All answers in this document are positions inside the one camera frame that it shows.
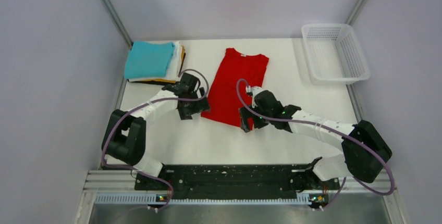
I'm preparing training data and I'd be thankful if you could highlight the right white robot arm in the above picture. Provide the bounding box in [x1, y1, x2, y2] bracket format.
[239, 85, 392, 189]

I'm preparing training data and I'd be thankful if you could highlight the red t-shirt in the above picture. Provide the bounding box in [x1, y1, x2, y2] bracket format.
[201, 48, 269, 127]

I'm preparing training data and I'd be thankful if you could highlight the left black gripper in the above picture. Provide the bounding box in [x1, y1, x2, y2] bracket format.
[178, 86, 210, 119]

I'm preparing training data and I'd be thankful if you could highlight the white slotted cable duct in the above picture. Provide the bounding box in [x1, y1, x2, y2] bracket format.
[94, 193, 312, 205]

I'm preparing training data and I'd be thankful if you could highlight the folded white t-shirt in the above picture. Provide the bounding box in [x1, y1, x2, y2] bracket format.
[127, 41, 185, 83]

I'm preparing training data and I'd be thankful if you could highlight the white plastic basket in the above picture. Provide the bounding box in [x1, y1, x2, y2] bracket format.
[301, 23, 371, 85]

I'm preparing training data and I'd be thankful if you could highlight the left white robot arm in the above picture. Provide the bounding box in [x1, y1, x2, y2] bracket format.
[101, 69, 210, 192]

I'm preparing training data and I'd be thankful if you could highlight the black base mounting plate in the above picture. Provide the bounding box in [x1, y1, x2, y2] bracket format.
[134, 164, 340, 208]

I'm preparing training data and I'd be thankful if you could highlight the folded teal t-shirt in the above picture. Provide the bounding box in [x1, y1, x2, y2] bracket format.
[124, 41, 175, 79]

